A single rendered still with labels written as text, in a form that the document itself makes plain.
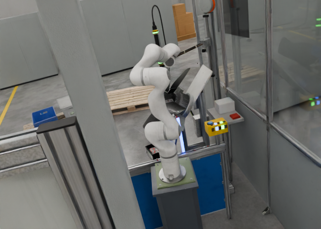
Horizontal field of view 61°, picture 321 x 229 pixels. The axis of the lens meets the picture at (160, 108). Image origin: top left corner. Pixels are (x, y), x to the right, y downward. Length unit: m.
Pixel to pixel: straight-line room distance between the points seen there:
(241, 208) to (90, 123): 2.65
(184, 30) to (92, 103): 10.17
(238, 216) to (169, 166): 1.26
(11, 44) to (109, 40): 3.06
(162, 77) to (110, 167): 1.05
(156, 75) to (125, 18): 6.37
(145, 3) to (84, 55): 7.55
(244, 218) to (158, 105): 1.69
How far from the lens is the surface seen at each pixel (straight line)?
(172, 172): 1.88
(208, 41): 2.74
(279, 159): 2.39
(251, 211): 2.97
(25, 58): 9.37
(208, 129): 2.19
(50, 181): 0.53
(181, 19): 10.43
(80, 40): 0.39
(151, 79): 1.48
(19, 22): 9.24
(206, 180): 2.52
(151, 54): 1.54
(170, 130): 1.66
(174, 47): 1.85
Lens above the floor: 2.17
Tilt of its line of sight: 25 degrees down
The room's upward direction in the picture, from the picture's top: 11 degrees counter-clockwise
